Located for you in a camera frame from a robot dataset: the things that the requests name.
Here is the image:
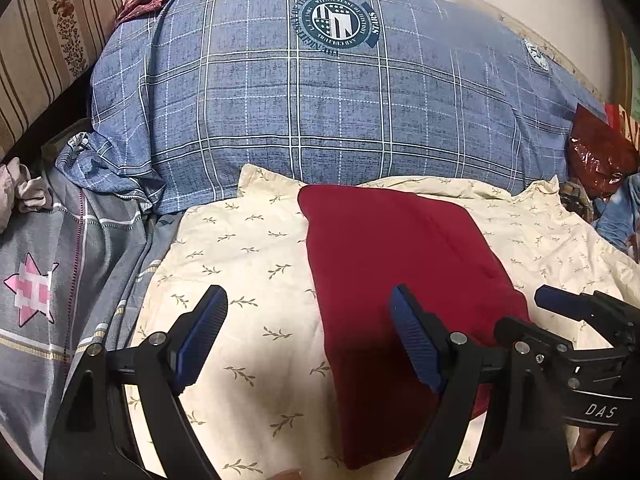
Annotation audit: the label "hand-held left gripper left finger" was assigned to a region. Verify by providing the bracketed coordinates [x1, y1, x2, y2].
[44, 285, 229, 480]

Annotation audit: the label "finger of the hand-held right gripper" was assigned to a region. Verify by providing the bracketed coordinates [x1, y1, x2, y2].
[534, 285, 640, 347]
[495, 316, 576, 359]

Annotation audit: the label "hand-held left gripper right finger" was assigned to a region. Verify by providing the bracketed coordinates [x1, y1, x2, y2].
[390, 284, 572, 480]

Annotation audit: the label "dark red garment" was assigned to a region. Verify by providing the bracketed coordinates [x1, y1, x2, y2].
[297, 184, 531, 471]

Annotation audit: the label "person's right hand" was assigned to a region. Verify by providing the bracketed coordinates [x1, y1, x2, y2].
[572, 427, 613, 471]

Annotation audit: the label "cream leaf-print cloth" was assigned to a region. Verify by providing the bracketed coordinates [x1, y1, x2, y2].
[122, 164, 640, 480]

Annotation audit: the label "light blue jeans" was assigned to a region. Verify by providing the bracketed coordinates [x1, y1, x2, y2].
[595, 172, 640, 256]

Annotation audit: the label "red plastic bag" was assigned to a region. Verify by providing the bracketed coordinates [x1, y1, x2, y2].
[566, 103, 640, 198]

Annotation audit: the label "grey star-print bedsheet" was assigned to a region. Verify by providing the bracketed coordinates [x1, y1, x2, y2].
[0, 175, 181, 476]

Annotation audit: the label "beige crumpled cloth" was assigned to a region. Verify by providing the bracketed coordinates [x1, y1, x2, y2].
[0, 157, 53, 233]

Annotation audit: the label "blue plaid pillow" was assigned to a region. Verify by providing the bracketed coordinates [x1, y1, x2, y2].
[55, 0, 608, 213]

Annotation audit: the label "striped floral cushion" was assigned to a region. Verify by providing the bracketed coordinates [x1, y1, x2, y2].
[0, 0, 123, 161]

